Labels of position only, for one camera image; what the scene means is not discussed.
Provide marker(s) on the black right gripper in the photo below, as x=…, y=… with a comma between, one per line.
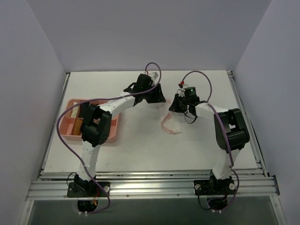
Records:
x=179, y=103

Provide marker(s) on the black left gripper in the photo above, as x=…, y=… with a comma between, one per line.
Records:
x=153, y=91

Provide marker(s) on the white underwear with pink trim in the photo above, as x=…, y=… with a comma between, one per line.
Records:
x=168, y=120

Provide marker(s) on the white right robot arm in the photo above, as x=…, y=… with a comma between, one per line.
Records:
x=231, y=131

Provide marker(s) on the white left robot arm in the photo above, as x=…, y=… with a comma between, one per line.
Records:
x=96, y=124

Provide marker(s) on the white rolled cloth in tray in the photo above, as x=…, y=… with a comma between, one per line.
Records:
x=74, y=111

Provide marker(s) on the orange rolled cloth in tray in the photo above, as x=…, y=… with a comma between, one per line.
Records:
x=76, y=128

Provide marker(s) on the pink plastic organizer tray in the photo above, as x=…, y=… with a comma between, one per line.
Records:
x=67, y=123

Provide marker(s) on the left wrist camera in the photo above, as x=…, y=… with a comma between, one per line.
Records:
x=153, y=75

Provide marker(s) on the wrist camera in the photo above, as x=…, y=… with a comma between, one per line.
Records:
x=182, y=85
x=153, y=75

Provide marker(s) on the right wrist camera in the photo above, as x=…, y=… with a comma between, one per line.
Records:
x=182, y=85

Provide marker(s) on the aluminium frame rail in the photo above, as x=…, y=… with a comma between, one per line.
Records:
x=146, y=189

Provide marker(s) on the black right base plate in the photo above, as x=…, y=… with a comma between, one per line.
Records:
x=214, y=187

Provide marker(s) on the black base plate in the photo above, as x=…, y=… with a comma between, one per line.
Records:
x=93, y=190
x=214, y=187

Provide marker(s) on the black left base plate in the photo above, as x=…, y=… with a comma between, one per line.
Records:
x=93, y=190

